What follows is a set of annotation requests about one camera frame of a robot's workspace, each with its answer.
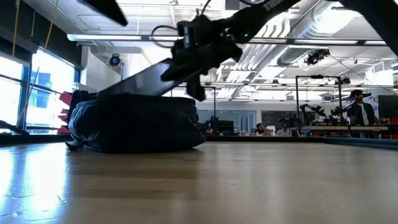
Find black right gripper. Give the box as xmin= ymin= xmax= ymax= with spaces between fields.
xmin=160 ymin=37 xmax=243 ymax=102

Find dark navy backpack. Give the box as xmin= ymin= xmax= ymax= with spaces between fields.
xmin=65 ymin=90 xmax=206 ymax=155

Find long ceiling light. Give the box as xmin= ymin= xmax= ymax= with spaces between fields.
xmin=66 ymin=34 xmax=185 ymax=42
xmin=294 ymin=39 xmax=359 ymax=46

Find small dark background monitor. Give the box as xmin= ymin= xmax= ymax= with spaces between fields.
xmin=216 ymin=120 xmax=235 ymax=135

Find person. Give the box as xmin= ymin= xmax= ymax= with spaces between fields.
xmin=346 ymin=89 xmax=381 ymax=138
xmin=252 ymin=122 xmax=272 ymax=137
xmin=275 ymin=124 xmax=292 ymax=138

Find red chairs stack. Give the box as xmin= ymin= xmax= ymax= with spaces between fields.
xmin=58 ymin=90 xmax=75 ymax=135

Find background wooden table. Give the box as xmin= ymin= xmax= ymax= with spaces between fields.
xmin=300 ymin=125 xmax=389 ymax=133

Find black background monitor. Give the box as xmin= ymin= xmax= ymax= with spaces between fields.
xmin=377 ymin=95 xmax=398 ymax=119

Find red crates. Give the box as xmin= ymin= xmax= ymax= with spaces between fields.
xmin=381 ymin=117 xmax=398 ymax=140

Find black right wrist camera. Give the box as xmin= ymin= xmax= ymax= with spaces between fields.
xmin=176 ymin=14 xmax=215 ymax=50

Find blue wall hose reel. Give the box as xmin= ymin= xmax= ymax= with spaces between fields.
xmin=108 ymin=53 xmax=122 ymax=67

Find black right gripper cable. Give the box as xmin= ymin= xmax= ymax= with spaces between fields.
xmin=150 ymin=24 xmax=187 ymax=50

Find yellow hanging cord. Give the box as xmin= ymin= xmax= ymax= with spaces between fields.
xmin=11 ymin=0 xmax=21 ymax=58

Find black background gantry frame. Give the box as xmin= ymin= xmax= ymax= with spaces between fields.
xmin=294 ymin=75 xmax=343 ymax=135

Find black ceiling camera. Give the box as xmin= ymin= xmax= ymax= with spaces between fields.
xmin=303 ymin=49 xmax=331 ymax=66

